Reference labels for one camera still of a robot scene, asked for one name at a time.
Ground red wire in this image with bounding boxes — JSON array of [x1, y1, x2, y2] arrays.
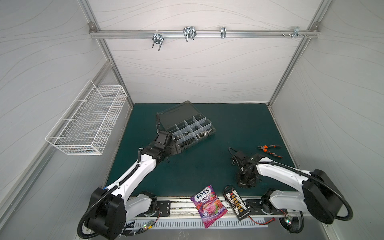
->
[[247, 214, 276, 226]]

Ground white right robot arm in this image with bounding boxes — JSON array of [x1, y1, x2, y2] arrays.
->
[[228, 148, 354, 224]]

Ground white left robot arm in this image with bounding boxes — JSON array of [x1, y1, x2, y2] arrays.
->
[[77, 131, 178, 240]]

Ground black cable bundle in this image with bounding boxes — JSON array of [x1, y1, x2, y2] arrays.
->
[[119, 209, 161, 238]]

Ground aluminium top crossbar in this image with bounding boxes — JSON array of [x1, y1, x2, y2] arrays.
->
[[90, 29, 307, 39]]

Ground silver U-bolt clamp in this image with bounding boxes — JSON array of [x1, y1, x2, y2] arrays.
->
[[152, 33, 164, 51]]

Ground silver corner hook bracket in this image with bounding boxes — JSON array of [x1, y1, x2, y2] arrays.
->
[[282, 27, 309, 39]]

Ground white wire basket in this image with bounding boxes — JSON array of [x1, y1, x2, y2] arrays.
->
[[45, 80, 128, 156]]

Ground purple Fox's candy bag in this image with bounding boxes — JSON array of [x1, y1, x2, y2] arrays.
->
[[190, 185, 228, 229]]

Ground black parallel charging board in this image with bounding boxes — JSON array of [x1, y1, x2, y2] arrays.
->
[[223, 185, 250, 221]]

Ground small silver bracket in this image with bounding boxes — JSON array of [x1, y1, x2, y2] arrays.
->
[[221, 27, 227, 39]]

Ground clear plastic organizer box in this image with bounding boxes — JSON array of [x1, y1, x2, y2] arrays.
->
[[156, 101, 217, 154]]

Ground orange black side cutters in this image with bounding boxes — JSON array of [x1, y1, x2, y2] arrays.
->
[[258, 145, 283, 159]]

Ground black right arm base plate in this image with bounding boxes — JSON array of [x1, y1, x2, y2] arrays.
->
[[245, 199, 284, 216]]

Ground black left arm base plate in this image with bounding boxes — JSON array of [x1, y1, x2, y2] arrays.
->
[[156, 201, 171, 217]]

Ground aluminium corner frame post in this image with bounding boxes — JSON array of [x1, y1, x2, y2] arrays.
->
[[267, 0, 333, 109]]

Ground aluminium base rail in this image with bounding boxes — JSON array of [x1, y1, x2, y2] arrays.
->
[[116, 194, 300, 223]]

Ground silver double U-bolt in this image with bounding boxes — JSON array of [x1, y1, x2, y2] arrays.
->
[[183, 26, 197, 42]]

